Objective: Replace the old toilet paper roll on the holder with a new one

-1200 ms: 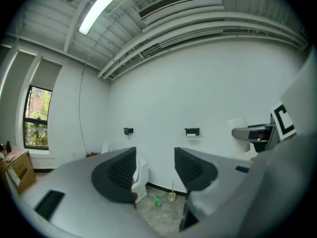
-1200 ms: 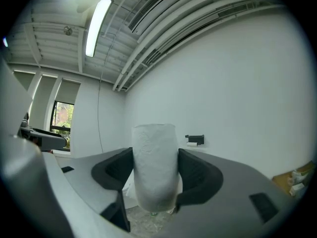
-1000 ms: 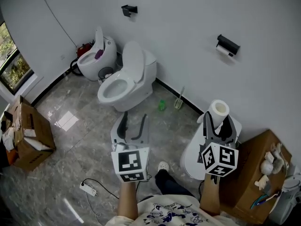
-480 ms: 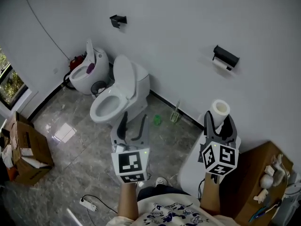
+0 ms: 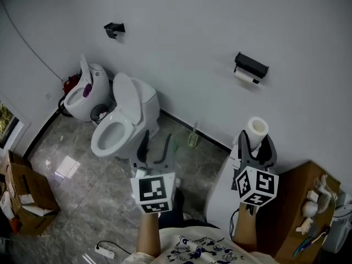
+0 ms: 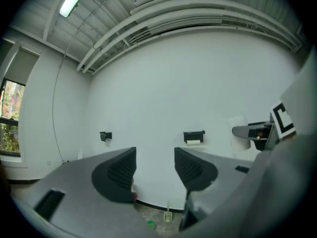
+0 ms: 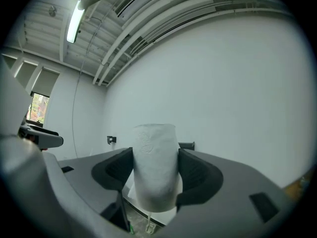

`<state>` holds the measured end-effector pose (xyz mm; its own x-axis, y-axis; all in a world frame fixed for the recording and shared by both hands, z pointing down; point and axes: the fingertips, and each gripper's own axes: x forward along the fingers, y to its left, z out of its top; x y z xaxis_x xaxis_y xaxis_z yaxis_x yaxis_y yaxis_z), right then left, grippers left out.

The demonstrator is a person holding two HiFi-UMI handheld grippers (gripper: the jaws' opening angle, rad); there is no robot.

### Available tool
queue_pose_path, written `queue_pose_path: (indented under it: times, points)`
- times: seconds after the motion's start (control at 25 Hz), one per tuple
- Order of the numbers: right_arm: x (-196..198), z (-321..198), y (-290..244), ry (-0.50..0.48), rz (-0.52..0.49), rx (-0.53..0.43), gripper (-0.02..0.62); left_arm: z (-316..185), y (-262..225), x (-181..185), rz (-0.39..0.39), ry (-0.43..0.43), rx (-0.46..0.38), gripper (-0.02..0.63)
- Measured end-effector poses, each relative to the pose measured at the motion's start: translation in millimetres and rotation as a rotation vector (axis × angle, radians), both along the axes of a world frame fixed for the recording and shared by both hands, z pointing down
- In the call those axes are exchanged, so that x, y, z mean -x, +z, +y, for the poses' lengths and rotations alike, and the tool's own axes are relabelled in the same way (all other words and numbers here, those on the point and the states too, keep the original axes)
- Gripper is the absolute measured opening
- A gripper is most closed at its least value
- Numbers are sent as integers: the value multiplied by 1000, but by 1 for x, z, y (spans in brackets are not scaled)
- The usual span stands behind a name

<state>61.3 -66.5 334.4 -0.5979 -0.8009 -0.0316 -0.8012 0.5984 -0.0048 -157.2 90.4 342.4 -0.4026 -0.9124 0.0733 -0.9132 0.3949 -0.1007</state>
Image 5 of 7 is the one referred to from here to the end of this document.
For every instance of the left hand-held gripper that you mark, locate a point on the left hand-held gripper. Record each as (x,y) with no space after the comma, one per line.
(152,191)

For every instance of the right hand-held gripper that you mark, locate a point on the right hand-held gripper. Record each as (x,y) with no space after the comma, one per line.
(264,183)

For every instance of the white toilet paper roll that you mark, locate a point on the white toilet paper roll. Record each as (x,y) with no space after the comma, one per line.
(257,136)

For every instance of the person's left forearm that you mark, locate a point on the person's left forearm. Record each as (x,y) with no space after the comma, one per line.
(148,235)

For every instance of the person's right forearm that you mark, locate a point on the person's right forearm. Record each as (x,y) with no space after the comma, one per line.
(244,227)

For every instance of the toilet brush in holder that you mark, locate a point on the toilet brush in holder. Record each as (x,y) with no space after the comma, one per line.
(193,140)

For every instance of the white open-lid toilet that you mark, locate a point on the white open-lid toilet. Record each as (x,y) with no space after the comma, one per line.
(143,100)

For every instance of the white closed-lid toilet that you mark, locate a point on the white closed-lid toilet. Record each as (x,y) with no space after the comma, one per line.
(220,197)

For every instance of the white egg-shaped toilet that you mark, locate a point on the white egg-shaped toilet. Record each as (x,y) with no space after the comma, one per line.
(99,81)

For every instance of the green bottle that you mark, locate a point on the green bottle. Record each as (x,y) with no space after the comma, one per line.
(175,147)

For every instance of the white shoe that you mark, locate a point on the white shoe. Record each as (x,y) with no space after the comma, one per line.
(187,216)
(178,182)

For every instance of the person's black trousers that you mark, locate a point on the person's black trousers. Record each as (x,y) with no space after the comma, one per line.
(176,213)

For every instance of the black waste bin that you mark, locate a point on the black waste bin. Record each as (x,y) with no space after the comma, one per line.
(96,111)

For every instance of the large closed cardboard box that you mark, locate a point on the large closed cardboard box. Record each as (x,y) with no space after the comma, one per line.
(286,216)

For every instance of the white stuffed pouch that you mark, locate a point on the white stuffed pouch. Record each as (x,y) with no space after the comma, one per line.
(310,208)

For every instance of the clear plastic bag with items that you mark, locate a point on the clear plastic bag with items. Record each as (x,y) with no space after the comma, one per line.
(324,197)

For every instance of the black shelf paper holder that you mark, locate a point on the black shelf paper holder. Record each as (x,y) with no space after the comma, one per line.
(253,65)

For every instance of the beige wooden figure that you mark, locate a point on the beige wooden figure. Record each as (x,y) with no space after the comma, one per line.
(304,225)

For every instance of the purple cloth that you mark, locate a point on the purple cloth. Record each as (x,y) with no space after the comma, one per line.
(88,90)

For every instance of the blue toothbrush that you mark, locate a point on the blue toothbrush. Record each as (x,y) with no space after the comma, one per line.
(305,245)

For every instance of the person's printed cream shirt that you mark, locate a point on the person's printed cream shirt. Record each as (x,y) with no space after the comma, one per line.
(198,249)

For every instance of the red vacuum cleaner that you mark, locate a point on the red vacuum cleaner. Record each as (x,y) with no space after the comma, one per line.
(71,82)

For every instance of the white power strip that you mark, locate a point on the white power strip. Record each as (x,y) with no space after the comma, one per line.
(104,251)

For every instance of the small black paper holder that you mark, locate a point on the small black paper holder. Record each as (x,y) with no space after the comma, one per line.
(114,29)

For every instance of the open cardboard box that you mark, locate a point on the open cardboard box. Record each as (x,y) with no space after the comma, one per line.
(30,186)

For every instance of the window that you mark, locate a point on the window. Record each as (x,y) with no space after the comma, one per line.
(6,122)

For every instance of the white plastic bag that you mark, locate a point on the white plastic bag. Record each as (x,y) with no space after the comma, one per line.
(6,205)

